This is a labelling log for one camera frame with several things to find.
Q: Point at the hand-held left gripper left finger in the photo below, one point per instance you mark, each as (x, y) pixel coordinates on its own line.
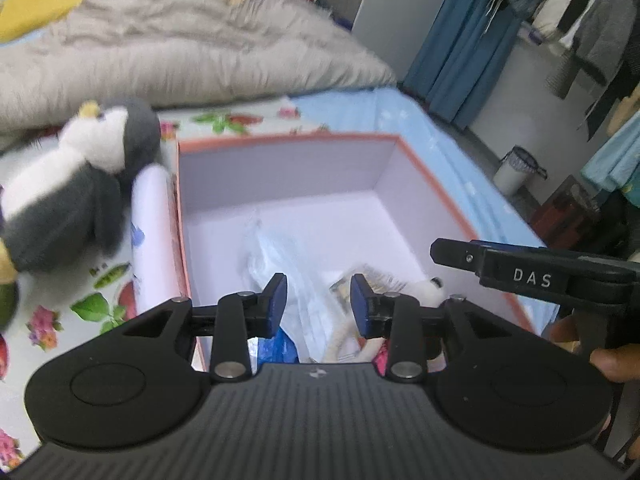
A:
(277, 305)

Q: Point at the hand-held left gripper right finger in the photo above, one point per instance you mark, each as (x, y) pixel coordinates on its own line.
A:
(360, 305)

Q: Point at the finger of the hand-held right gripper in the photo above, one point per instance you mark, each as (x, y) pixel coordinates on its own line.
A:
(510, 246)
(455, 255)

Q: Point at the white paper card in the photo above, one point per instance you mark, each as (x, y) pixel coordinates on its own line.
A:
(382, 276)

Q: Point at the light blue face mask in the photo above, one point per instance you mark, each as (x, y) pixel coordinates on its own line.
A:
(280, 265)

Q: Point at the orange cardboard box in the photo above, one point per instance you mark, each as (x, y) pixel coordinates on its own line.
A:
(300, 185)

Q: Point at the person's right hand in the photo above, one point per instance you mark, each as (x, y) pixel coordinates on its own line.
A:
(607, 362)

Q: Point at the red brown stool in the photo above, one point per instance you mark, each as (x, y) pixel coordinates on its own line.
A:
(575, 215)

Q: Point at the white trash bin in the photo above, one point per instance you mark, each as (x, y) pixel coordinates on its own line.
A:
(510, 175)

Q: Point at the light blue garment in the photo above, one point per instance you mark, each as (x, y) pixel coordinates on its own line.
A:
(615, 155)

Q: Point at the white spray can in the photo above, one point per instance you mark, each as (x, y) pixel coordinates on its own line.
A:
(155, 240)

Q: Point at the fruit print tablecloth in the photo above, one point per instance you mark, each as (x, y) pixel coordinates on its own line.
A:
(75, 280)

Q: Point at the blue curtain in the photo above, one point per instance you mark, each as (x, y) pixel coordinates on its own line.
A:
(460, 35)

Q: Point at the grey penguin plush toy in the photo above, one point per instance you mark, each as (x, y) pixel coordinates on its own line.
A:
(60, 200)

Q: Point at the grey striped cardigan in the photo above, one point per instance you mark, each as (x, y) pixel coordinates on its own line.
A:
(600, 20)

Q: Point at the hanging white garment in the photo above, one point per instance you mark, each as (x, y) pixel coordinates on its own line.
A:
(555, 5)

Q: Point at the grey white wardrobe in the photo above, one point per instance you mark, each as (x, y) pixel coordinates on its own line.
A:
(400, 0)

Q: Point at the grey duvet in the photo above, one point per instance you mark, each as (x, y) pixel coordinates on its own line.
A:
(200, 50)

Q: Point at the yellow pillow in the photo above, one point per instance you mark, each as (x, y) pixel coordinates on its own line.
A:
(40, 10)

